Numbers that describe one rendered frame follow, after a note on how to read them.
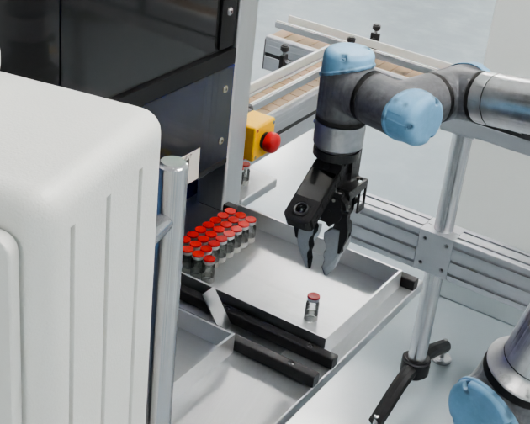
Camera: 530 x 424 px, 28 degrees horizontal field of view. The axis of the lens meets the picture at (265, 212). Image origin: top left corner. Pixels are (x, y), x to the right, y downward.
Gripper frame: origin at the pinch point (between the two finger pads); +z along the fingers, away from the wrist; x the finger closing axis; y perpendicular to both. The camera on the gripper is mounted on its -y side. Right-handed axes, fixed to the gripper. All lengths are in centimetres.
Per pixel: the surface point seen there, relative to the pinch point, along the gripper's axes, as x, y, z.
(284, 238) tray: 16.5, 19.0, 9.8
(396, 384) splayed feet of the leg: 17, 90, 87
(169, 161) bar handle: -20, -67, -49
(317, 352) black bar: -6.4, -8.7, 8.7
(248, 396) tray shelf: -2.8, -22.0, 10.6
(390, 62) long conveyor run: 36, 98, 3
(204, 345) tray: 9.1, -16.4, 10.2
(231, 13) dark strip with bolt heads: 30.2, 17.2, -29.7
